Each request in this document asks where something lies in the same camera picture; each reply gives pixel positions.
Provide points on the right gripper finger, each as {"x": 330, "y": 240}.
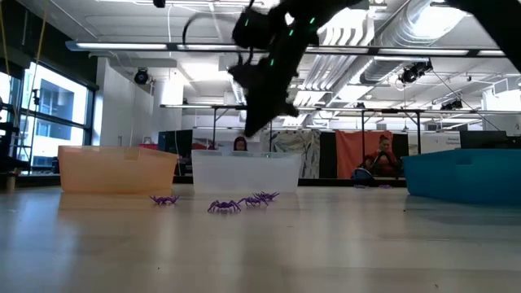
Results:
{"x": 264, "y": 114}

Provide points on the clear plastic bin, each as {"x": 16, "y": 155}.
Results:
{"x": 246, "y": 173}

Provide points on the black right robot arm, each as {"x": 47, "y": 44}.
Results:
{"x": 496, "y": 24}

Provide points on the person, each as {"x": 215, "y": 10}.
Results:
{"x": 382, "y": 160}
{"x": 240, "y": 144}

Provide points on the patterned cloth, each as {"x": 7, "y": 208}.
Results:
{"x": 293, "y": 142}

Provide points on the orange cloth backdrop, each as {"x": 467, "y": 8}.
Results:
{"x": 350, "y": 150}

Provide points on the black monitor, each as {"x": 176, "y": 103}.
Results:
{"x": 484, "y": 139}
{"x": 175, "y": 142}

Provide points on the blue round object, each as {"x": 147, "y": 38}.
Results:
{"x": 362, "y": 177}

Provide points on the black ceiling spotlight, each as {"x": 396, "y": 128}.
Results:
{"x": 413, "y": 73}
{"x": 141, "y": 76}

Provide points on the overhead light bar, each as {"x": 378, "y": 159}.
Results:
{"x": 142, "y": 46}

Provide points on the orange plastic bin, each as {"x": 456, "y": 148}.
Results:
{"x": 118, "y": 171}

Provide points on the white sign board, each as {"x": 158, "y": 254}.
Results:
{"x": 435, "y": 142}

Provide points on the teal plastic bin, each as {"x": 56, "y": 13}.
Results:
{"x": 464, "y": 177}

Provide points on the beige cup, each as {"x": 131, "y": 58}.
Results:
{"x": 10, "y": 184}

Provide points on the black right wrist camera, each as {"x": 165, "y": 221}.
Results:
{"x": 252, "y": 28}

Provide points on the black metal station frame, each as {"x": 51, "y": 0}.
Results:
{"x": 390, "y": 110}
{"x": 220, "y": 107}

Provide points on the black aluminium table frame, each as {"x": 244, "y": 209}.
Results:
{"x": 185, "y": 180}

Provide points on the silver air duct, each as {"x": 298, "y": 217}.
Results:
{"x": 390, "y": 61}

